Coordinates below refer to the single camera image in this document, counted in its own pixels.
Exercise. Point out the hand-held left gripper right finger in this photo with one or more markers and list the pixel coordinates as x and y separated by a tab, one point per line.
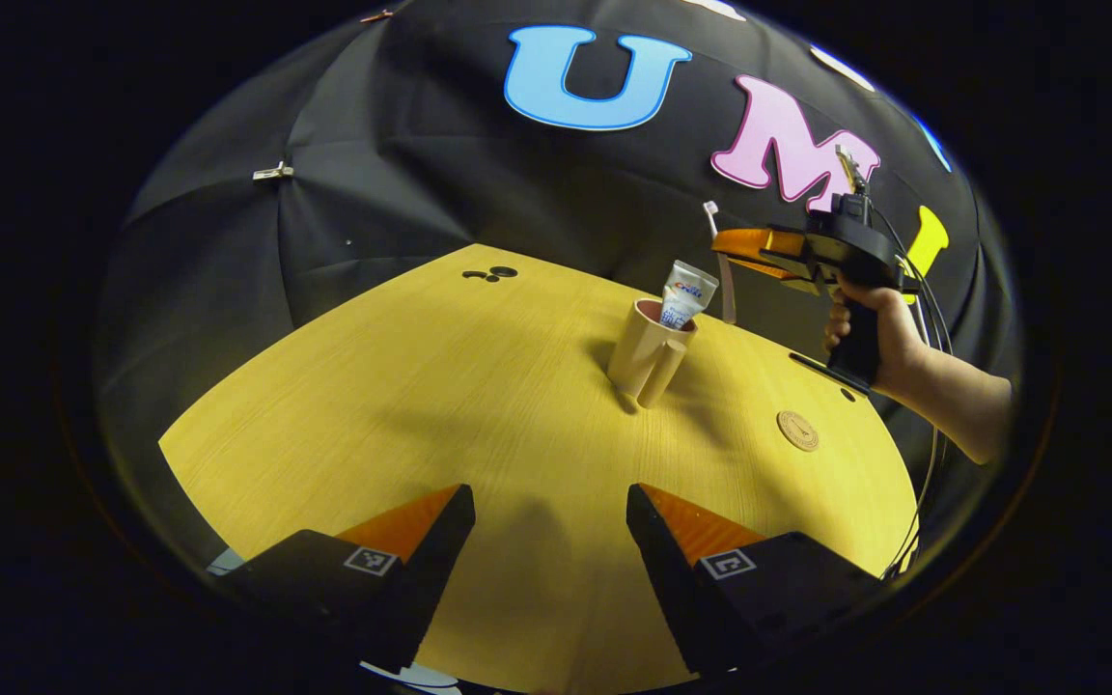
662	569

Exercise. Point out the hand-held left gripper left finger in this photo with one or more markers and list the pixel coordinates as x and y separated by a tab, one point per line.
440	569

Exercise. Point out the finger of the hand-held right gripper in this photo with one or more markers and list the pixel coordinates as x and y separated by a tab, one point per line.
759	241
797	272

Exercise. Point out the pink toothbrush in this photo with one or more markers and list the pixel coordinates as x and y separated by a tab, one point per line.
728	290

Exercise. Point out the white toothpaste tube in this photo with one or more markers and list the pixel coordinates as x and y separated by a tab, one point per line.
689	290

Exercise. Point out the round wooden coaster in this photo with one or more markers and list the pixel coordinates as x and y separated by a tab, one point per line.
797	430

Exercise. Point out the beige cup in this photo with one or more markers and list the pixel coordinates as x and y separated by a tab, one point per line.
635	352

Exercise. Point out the wooden desktop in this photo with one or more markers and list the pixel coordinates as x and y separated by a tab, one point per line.
479	405

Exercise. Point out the black backdrop cloth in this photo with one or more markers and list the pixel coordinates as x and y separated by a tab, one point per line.
421	174

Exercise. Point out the silver metal clip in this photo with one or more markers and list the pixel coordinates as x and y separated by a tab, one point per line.
272	172

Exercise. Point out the copper metal clip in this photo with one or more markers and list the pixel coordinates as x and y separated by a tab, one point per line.
377	14

